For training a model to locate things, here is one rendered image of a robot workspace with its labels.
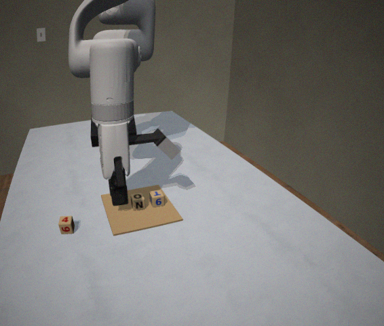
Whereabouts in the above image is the wooden letter block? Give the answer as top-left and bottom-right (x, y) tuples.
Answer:
(149, 190), (164, 207)
(58, 216), (75, 234)
(131, 193), (145, 211)

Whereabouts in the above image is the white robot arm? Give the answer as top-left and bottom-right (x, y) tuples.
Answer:
(69, 0), (180, 160)

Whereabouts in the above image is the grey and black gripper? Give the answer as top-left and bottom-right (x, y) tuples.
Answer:
(92, 115), (134, 206)

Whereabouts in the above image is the tan square mat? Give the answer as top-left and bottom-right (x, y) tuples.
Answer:
(101, 185), (183, 236)

